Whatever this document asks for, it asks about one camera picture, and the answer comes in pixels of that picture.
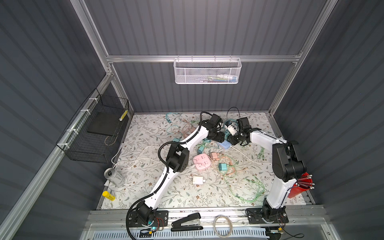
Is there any pink USB charger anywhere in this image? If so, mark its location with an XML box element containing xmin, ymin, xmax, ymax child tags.
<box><xmin>209</xmin><ymin>152</ymin><xmax>220</xmax><ymax>161</ymax></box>

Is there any teal USB charger cube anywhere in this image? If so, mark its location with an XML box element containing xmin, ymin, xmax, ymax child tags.
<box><xmin>218</xmin><ymin>163</ymin><xmax>228</xmax><ymax>172</ymax></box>

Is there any pink power strip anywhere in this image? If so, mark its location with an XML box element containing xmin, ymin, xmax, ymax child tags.
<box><xmin>193</xmin><ymin>154</ymin><xmax>212</xmax><ymax>171</ymax></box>

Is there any white USB charger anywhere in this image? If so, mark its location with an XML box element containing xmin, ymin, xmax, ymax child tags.
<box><xmin>193</xmin><ymin>176</ymin><xmax>206</xmax><ymax>185</ymax></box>

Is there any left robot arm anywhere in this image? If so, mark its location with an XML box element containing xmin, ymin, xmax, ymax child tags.
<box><xmin>127</xmin><ymin>111</ymin><xmax>225</xmax><ymax>225</ymax></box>

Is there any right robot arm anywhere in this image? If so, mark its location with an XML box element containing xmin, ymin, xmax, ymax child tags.
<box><xmin>225</xmin><ymin>118</ymin><xmax>307</xmax><ymax>222</ymax></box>

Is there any blue power strip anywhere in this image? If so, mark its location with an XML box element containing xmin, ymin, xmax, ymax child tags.
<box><xmin>217</xmin><ymin>141</ymin><xmax>232</xmax><ymax>150</ymax></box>

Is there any red pencil cup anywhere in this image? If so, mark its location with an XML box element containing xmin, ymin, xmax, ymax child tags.
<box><xmin>288</xmin><ymin>173</ymin><xmax>315</xmax><ymax>198</ymax></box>

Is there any black stapler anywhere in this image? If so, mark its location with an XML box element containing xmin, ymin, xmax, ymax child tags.
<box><xmin>171</xmin><ymin>213</ymin><xmax>204</xmax><ymax>232</ymax></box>

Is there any yellow marker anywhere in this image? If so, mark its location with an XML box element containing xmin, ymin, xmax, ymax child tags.
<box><xmin>102</xmin><ymin>191</ymin><xmax>116</xmax><ymax>201</ymax></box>

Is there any green USB cable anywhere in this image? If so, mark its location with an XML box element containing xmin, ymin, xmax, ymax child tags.
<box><xmin>221</xmin><ymin>155</ymin><xmax>266</xmax><ymax>204</ymax></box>

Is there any white wire mesh basket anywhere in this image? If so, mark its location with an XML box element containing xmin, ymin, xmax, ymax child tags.
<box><xmin>173</xmin><ymin>57</ymin><xmax>242</xmax><ymax>85</ymax></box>

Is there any coiled beige cable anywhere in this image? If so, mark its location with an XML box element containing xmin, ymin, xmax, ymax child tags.
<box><xmin>212</xmin><ymin>214</ymin><xmax>234</xmax><ymax>238</ymax></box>

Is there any black wire basket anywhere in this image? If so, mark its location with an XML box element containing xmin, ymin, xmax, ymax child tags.
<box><xmin>57</xmin><ymin>90</ymin><xmax>130</xmax><ymax>164</ymax></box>

